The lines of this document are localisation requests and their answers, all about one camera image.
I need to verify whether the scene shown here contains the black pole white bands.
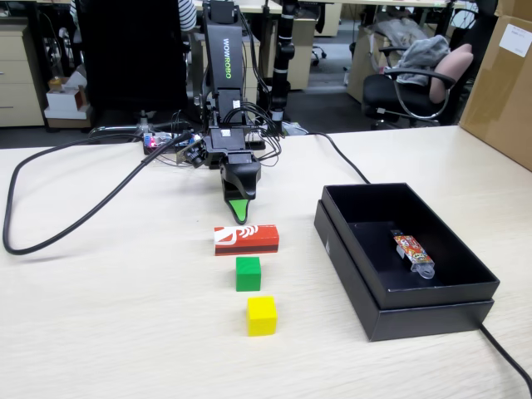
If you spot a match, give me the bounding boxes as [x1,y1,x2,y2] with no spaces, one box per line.
[269,0,297,122]

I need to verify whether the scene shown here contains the green wooden cube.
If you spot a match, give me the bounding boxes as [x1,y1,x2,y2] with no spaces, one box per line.
[234,255,262,293]

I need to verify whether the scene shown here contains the plain cardboard box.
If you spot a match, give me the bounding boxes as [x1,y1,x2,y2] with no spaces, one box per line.
[496,0,532,17]

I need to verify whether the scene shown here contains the black power cable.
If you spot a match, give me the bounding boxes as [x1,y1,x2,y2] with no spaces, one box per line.
[305,131,532,387]

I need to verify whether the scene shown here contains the grey cloth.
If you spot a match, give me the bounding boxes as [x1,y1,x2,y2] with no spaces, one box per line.
[397,35,452,87]

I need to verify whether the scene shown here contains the beige office desk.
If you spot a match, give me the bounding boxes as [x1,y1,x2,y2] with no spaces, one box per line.
[194,0,284,14]

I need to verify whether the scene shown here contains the colourful flash drive clear cap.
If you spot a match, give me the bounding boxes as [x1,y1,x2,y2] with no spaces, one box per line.
[392,228,436,280]

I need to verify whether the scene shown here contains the person in striped shirt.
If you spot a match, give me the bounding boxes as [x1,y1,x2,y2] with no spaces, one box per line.
[177,0,199,33]

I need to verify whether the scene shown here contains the black cardboard box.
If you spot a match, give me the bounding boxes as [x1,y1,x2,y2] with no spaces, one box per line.
[322,181,500,311]

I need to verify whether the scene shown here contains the black open box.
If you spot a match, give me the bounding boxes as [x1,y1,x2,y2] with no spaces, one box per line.
[313,199,495,342]

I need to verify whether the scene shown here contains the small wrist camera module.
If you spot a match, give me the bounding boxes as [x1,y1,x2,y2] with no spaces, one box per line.
[174,139,208,170]

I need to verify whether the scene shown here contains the white carton red side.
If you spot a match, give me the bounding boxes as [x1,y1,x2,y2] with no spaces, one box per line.
[45,85,89,112]

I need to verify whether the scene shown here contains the pink cushion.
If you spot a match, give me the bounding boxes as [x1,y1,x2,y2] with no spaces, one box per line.
[427,43,475,105]

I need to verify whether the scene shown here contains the small open cardboard box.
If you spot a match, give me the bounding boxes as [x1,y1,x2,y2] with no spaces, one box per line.
[47,69,88,91]

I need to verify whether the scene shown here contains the flat white tray box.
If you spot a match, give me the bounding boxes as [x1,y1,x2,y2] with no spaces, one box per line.
[43,106,93,130]

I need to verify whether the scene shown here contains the yellow wooden cube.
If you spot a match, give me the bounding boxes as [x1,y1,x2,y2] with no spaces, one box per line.
[246,295,278,337]

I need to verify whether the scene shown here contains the beige office cabinet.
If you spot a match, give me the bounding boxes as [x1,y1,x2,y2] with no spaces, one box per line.
[313,2,344,38]
[286,18,319,91]

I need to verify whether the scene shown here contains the black sleeved camera cable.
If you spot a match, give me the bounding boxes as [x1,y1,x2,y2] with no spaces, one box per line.
[2,131,200,255]

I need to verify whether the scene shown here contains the red white carton box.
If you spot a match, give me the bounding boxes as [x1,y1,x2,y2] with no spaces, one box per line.
[213,224,279,257]

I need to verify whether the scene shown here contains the large cardboard box white label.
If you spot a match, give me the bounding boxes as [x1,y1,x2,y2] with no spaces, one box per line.
[459,14,532,172]

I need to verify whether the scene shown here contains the thin black arm wires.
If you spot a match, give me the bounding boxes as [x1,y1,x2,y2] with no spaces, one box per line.
[219,101,288,167]

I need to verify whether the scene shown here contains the controller circuit board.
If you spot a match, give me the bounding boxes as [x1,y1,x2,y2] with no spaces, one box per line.
[140,129,197,158]

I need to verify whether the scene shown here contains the large black monitor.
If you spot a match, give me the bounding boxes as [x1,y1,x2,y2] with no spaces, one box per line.
[74,0,189,145]

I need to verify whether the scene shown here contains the black office chair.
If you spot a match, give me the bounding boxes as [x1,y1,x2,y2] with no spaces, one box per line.
[360,45,458,130]

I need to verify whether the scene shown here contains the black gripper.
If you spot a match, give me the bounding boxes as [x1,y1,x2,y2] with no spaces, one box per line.
[205,127,262,225]

